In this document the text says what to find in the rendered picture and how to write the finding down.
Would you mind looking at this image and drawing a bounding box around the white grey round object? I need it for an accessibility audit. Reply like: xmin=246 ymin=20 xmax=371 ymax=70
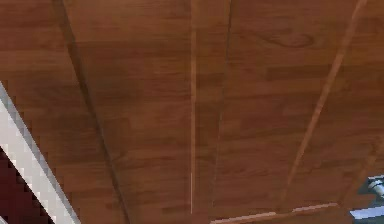
xmin=367 ymin=175 xmax=384 ymax=200

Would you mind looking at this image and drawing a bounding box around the brown wooden cupboard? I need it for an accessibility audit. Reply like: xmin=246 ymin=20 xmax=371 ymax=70
xmin=0 ymin=0 xmax=384 ymax=224

